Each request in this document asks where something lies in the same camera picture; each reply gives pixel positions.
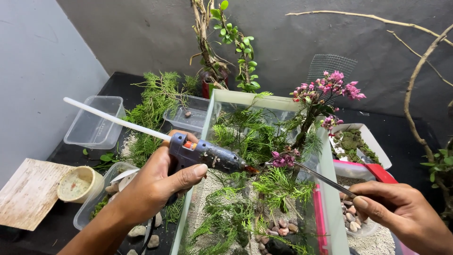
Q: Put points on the person's right hand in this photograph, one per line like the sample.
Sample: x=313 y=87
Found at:
x=407 y=216

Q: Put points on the person's left hand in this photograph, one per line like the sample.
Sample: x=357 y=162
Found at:
x=152 y=184

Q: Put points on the blue-grey hot glue gun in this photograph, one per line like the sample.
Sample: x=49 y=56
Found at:
x=212 y=155

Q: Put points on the long metal tweezers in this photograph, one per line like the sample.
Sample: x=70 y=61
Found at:
x=318 y=178

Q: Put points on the grey stone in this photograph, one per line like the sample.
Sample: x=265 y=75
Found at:
x=158 y=219
x=132 y=252
x=137 y=231
x=153 y=241

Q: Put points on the spilled white gravel patch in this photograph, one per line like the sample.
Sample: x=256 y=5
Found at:
x=375 y=244

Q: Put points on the clear container with red lid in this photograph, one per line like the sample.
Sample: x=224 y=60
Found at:
x=380 y=173

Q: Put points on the small loose green leaves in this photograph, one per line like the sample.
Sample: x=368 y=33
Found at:
x=106 y=157

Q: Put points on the pile of mixed small pebbles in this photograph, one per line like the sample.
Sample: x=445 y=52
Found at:
x=351 y=216

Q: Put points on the white gravel bed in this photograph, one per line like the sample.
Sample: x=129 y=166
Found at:
x=212 y=193

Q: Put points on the green leafy shrub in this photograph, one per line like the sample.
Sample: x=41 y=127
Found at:
x=440 y=163

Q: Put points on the clear plastic container with moss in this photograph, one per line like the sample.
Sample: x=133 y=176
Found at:
x=88 y=209

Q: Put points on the cream round plastic tub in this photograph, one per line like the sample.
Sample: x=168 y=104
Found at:
x=79 y=184

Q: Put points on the white glue stick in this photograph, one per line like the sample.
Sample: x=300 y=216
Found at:
x=116 y=119

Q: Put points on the clear plastic container with stone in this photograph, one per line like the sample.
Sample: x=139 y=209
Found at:
x=193 y=122

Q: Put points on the glass terrarium tank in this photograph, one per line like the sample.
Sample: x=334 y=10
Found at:
x=332 y=212

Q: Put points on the heap of green cypress sprigs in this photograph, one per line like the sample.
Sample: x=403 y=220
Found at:
x=155 y=102

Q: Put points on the empty clear plastic container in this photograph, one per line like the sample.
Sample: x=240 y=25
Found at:
x=95 y=122

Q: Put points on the white tray with moss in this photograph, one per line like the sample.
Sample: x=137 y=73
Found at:
x=354 y=141

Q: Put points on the green cypress foliage planting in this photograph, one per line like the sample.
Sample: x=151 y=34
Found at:
x=240 y=138

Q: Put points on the pale wooden board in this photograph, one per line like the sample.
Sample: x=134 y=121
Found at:
x=30 y=193

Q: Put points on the heap of reddish pebbles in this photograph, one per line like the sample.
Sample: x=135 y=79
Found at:
x=282 y=228

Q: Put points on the dry bare branch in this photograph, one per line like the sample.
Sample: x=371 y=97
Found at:
x=412 y=88

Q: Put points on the black rock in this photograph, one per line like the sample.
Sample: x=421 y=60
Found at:
x=278 y=247

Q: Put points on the small pink flower sprig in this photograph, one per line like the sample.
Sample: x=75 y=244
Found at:
x=283 y=160

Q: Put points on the pink flowering plant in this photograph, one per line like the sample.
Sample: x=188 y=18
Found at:
x=329 y=86

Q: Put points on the leafy plant in red pot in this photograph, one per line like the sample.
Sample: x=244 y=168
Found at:
x=244 y=53

